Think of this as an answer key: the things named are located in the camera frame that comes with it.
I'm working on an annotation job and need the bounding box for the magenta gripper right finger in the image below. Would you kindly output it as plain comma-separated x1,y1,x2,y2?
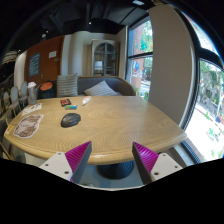
131,141,184,185

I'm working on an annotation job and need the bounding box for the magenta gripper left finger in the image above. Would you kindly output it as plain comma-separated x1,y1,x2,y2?
39,140,93,185

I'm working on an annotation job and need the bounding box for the black computer mouse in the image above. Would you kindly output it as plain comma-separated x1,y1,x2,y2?
61,113,81,128

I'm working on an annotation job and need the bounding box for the black round table base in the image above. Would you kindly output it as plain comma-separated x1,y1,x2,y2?
97,161,135,180

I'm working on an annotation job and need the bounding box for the small teal green object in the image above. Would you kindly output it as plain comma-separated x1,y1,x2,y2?
64,105,77,110

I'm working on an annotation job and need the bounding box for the small black red box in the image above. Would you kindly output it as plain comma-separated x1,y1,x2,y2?
60,99,71,106

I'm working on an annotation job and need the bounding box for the white pink wrapped object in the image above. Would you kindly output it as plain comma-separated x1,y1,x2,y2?
82,96,92,106

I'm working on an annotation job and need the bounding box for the brown animal-shaped mat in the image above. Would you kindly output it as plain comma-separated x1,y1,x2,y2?
14,114,43,139

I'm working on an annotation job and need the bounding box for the white printed card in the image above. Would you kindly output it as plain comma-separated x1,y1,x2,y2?
22,103,42,116

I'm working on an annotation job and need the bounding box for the striped grey cushion upright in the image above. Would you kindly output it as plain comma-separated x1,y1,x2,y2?
57,74,78,97

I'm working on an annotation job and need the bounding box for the striped grey cushion lying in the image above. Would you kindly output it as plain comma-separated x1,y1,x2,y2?
84,81,117,96

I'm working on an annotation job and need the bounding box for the small yellow sticker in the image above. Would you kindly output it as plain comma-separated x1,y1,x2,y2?
5,125,14,134

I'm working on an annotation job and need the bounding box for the grey curved sofa bench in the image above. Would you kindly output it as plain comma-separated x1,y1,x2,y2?
36,76,137,100

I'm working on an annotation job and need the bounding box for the orange round stool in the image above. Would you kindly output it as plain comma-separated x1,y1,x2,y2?
40,82,53,91

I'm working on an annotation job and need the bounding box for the clear plastic bottle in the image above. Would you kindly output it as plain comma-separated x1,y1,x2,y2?
28,82,36,105

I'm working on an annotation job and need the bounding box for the white chair at left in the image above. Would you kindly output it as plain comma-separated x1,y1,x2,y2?
10,86,21,115

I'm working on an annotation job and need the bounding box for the grey arched glass cabinet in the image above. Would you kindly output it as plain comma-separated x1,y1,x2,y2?
91,39,119,76

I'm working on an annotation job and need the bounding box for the blue wall poster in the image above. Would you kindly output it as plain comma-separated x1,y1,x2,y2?
29,53,40,76

